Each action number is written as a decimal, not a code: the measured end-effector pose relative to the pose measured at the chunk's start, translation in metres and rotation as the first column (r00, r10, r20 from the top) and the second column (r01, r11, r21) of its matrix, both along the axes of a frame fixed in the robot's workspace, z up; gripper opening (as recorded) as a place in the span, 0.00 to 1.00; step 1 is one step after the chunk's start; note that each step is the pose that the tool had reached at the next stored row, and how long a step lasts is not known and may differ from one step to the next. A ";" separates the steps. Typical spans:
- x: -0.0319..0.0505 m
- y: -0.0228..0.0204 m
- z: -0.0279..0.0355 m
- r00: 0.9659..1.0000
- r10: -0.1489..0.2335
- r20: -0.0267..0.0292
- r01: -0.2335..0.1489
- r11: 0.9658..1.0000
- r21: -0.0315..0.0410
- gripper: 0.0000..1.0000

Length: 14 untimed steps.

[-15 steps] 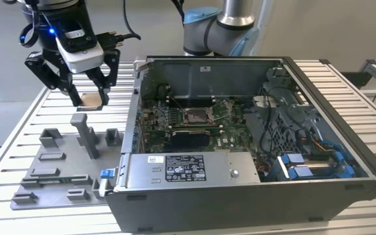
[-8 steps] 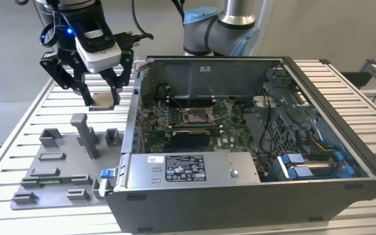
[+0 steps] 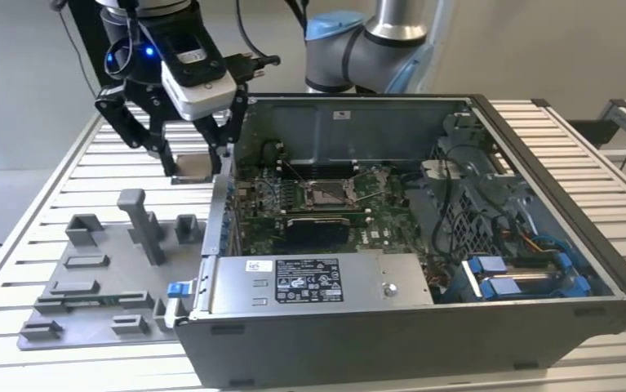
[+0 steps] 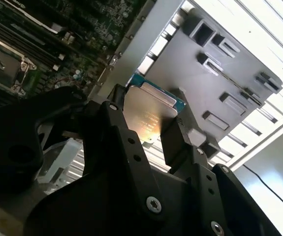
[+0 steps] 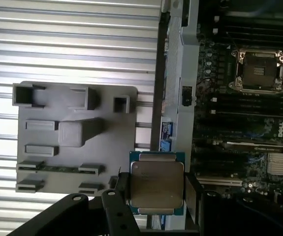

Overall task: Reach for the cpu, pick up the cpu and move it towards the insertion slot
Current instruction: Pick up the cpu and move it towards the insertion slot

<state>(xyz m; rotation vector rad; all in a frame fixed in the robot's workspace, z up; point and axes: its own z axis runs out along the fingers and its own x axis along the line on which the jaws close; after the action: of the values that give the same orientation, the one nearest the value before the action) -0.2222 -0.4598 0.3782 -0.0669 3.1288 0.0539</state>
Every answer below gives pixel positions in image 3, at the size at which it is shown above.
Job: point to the green RAM stick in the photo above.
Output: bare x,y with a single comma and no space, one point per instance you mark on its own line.
100,301

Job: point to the black side wrist camera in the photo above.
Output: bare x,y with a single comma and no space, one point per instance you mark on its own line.
247,65

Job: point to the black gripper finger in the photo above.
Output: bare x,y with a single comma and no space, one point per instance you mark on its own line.
236,118
127,122

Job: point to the black graphics card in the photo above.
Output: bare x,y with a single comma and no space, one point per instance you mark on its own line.
315,232

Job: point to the grey plastic parts rack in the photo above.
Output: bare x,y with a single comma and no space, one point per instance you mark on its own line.
111,281

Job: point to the black open PC case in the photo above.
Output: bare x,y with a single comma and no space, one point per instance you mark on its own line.
345,351

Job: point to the CPU socket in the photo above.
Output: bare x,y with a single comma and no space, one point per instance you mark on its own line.
328,197

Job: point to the black upright panel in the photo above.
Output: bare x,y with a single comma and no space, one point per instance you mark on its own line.
87,24

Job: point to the white black wrist camera box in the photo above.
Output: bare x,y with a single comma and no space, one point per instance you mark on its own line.
199,92

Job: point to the silver power supply unit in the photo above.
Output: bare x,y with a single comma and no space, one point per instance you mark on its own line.
236,286

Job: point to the silver CPU plate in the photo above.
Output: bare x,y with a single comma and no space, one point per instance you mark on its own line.
195,165

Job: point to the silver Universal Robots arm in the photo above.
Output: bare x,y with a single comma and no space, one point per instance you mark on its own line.
329,61

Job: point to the blue plastic case latch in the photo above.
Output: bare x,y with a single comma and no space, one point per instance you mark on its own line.
176,290

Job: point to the grey metal drive cage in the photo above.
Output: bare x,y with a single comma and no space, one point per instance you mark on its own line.
470,228

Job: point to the black RAM slot row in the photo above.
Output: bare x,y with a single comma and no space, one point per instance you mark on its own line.
317,166

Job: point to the thin metal locking lever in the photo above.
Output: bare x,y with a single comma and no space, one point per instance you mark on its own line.
296,172
369,185

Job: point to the green motherboard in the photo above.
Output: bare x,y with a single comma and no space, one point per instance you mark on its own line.
394,212

